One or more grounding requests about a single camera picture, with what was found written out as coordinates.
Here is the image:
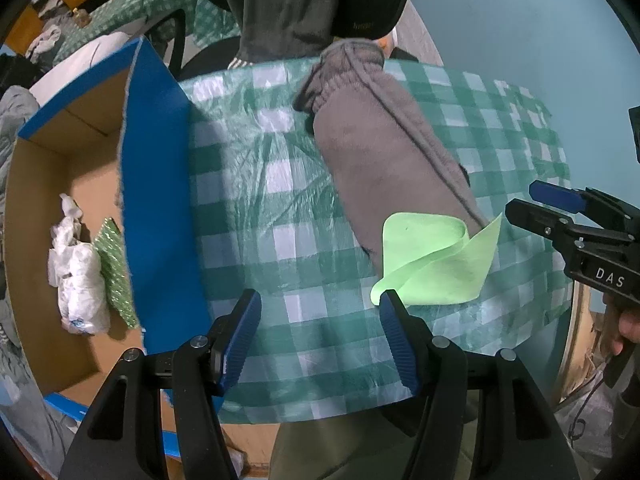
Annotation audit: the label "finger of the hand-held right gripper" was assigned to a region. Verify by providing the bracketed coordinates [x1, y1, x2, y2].
[529, 180, 640, 233]
[505, 198, 581, 243]

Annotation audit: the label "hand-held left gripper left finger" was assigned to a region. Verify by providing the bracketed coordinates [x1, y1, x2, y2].
[59, 288, 263, 480]

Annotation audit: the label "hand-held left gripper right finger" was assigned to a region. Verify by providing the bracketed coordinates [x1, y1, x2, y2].
[378, 289, 581, 480]

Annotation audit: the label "light green cloth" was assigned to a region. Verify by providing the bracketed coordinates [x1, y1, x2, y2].
[370, 211, 503, 307]

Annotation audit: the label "dark green glitter pad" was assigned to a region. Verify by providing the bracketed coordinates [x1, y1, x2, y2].
[94, 217, 141, 331]

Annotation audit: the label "white bundle with blue stripes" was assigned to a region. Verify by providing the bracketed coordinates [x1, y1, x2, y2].
[57, 242, 112, 336]

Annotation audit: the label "blue cardboard box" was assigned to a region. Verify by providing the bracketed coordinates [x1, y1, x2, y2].
[4, 37, 216, 461]

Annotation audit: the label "person's right hand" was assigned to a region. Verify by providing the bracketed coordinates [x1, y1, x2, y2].
[602, 292, 640, 361]

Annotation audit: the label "person's olive trousers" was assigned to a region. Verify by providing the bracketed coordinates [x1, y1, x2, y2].
[270, 407, 476, 480]

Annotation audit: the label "grey-brown fleece cloth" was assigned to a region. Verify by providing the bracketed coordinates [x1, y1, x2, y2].
[292, 40, 491, 271]

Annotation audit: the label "orange patterned cushion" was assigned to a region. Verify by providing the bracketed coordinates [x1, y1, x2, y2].
[377, 27, 401, 58]

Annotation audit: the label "grey quilted blanket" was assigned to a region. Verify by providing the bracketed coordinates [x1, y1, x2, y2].
[0, 310, 76, 480]

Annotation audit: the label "grey puffer jacket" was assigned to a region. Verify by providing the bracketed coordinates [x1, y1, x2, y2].
[0, 85, 41, 161]

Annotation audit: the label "grey garment with striped cuffs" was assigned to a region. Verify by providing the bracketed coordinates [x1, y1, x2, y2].
[220, 0, 346, 71]

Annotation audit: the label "table with checkered cloth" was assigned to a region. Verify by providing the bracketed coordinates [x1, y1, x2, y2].
[52, 0, 241, 61]

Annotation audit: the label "black clothes pile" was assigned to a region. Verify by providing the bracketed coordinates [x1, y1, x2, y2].
[0, 52, 46, 91]

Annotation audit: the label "light grey clothes pile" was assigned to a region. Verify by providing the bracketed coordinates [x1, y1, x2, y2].
[25, 25, 63, 58]

